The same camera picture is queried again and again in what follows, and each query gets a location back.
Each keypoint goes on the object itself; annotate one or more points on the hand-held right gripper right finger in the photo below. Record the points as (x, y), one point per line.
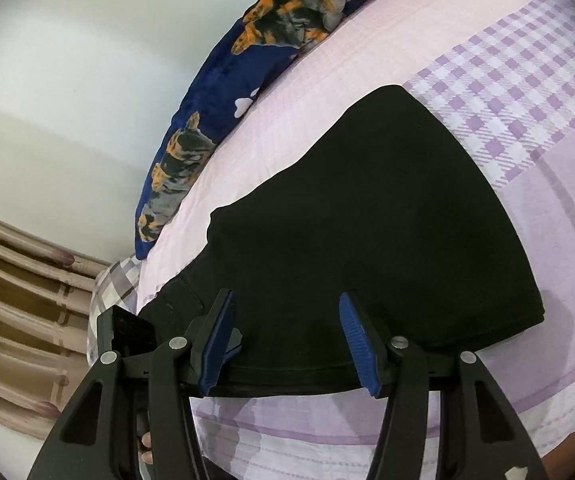
(357, 350)

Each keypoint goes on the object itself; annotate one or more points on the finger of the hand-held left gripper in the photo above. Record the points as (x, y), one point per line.
(236, 345)

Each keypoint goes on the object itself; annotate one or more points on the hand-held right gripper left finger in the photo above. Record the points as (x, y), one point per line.
(217, 350)

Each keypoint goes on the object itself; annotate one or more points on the black pants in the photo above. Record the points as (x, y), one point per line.
(367, 235)

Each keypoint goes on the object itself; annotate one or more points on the person's left hand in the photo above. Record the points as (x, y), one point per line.
(146, 452)

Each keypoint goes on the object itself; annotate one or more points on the plaid pillow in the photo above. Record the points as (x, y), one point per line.
(117, 280)

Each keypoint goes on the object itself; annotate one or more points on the rattan bed headboard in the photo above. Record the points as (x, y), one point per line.
(17, 310)

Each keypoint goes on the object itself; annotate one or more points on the pink purple checked bed sheet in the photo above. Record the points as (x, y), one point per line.
(542, 210)

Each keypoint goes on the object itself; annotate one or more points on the blue printed fleece blanket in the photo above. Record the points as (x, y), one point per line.
(207, 90)

